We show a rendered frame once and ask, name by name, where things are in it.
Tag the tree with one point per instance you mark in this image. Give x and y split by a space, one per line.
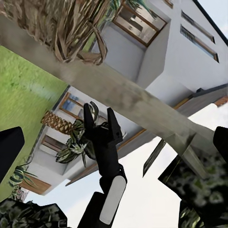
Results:
198 174

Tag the wicker basket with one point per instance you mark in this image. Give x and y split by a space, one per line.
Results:
62 26

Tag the car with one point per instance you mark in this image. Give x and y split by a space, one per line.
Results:
23 190

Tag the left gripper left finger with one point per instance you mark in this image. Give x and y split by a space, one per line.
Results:
11 142

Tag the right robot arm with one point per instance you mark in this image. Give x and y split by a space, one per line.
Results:
102 208

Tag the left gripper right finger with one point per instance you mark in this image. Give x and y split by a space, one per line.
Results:
220 140

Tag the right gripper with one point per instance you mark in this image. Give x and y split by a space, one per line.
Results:
104 141

